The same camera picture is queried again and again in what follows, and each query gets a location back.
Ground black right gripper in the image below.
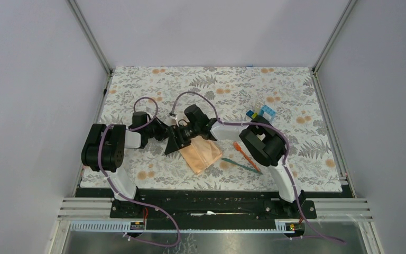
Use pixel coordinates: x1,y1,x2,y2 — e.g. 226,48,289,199
165,123,200,155

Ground peach satin napkin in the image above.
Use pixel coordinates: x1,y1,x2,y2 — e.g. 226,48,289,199
179,136,223,175

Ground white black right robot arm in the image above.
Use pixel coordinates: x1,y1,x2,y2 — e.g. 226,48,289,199
165,104,305,218

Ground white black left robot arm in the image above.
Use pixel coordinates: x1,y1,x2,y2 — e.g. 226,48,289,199
81,111,168,217

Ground orange plastic fork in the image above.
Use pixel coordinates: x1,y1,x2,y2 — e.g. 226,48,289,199
233,141,261,173

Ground floral patterned table mat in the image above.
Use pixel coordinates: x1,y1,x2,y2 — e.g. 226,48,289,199
99,66,342,192

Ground colourful toy brick pile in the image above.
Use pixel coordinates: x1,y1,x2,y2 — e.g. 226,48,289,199
246,101,276,122

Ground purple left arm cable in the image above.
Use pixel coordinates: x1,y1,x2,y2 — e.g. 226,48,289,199
97,96,181,248

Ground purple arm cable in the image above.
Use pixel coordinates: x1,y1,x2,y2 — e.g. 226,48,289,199
168,91,347,246
97,96,181,248

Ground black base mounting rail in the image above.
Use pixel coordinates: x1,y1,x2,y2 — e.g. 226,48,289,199
75,188,317,231

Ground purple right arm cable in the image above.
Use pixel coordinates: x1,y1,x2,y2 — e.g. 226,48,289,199
168,91,347,246

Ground left aluminium frame post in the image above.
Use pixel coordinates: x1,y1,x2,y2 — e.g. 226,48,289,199
66,0,114,75

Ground aluminium frame post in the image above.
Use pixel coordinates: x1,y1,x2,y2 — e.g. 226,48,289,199
66,0,114,75
312,0,358,75

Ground right aluminium frame post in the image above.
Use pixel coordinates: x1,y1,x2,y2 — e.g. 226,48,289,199
312,0,358,75

